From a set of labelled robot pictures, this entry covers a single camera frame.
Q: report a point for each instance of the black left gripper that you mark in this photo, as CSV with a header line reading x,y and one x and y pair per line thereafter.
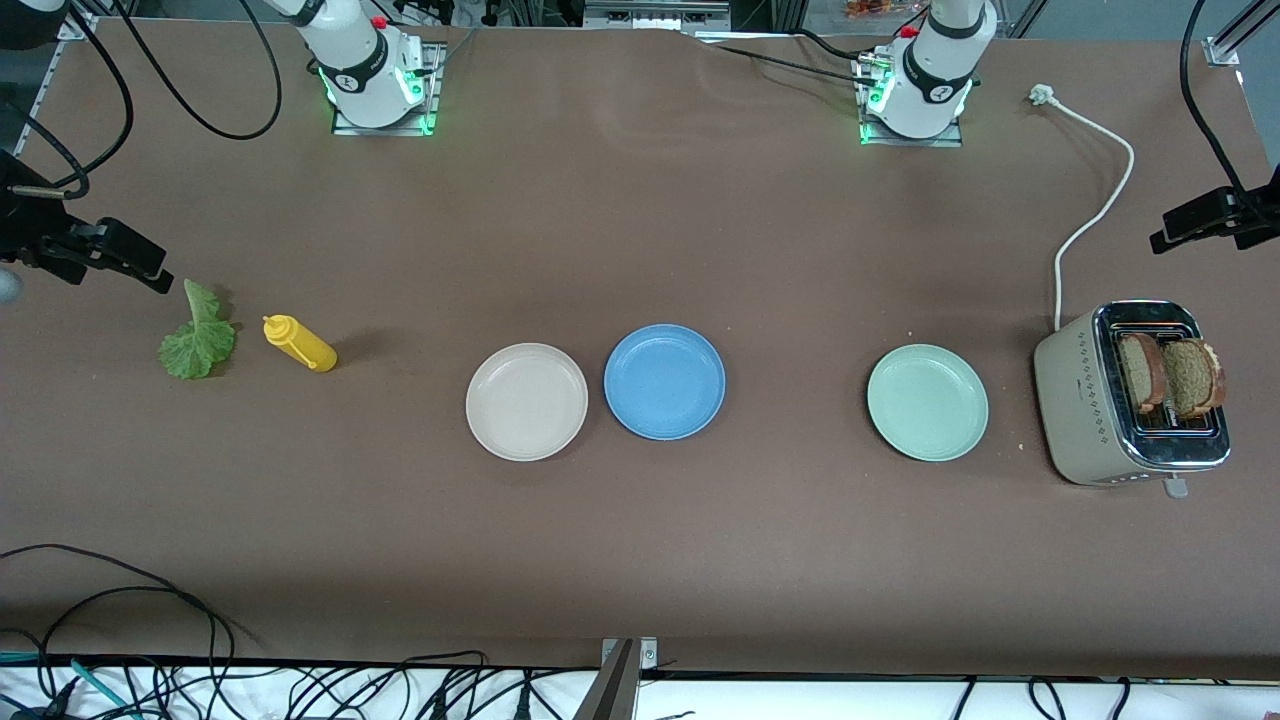
x,y
1243,218

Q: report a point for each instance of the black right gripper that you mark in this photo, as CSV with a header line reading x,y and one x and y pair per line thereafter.
x,y
30,232

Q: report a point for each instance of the green lettuce leaf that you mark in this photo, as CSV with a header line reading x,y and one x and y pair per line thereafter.
x,y
195,350

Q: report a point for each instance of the brown toast bread slice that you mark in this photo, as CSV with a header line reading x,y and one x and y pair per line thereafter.
x,y
1140,372
1195,378

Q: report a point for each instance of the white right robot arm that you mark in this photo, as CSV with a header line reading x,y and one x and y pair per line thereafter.
x,y
365,70

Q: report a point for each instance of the light green round plate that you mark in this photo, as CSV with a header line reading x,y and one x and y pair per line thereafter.
x,y
927,403

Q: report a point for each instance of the beige round plate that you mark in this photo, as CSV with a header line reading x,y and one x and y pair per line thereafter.
x,y
527,402

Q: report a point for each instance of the blue round plate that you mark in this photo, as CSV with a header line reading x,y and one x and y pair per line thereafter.
x,y
665,382

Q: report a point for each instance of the perforated metal strip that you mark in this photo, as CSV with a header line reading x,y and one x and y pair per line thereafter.
x,y
45,90

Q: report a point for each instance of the yellow squeeze sauce bottle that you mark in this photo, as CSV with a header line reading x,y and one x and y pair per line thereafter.
x,y
300,343

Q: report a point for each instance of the beige chrome two-slot toaster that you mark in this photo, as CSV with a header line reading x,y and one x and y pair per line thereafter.
x,y
1075,400

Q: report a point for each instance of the orange patterned packet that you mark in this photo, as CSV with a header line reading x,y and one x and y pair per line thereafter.
x,y
880,9

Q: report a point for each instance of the grey metal box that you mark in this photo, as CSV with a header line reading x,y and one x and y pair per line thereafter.
x,y
655,14

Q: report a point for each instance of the silver table corner bracket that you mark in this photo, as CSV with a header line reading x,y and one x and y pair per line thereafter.
x,y
1223,52
80,27

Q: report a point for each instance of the aluminium frame profile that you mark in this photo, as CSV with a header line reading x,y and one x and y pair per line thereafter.
x,y
1250,22

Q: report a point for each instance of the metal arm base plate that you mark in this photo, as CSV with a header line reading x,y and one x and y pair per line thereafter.
x,y
945,141
433,110

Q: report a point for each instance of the metal table edge bracket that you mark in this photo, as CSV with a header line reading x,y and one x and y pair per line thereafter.
x,y
625,655

